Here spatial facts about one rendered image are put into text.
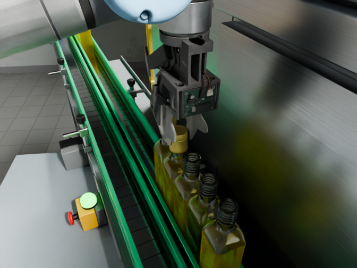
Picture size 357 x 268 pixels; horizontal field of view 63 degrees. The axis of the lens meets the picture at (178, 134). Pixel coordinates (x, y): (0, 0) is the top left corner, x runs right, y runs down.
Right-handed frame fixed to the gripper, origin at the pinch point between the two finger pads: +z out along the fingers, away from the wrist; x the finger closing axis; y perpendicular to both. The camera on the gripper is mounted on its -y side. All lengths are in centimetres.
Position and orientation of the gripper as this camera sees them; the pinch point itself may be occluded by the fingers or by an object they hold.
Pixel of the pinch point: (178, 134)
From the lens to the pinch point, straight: 54.5
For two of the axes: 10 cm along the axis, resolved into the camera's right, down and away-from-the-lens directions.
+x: 9.1, -2.5, 3.3
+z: 0.0, 7.9, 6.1
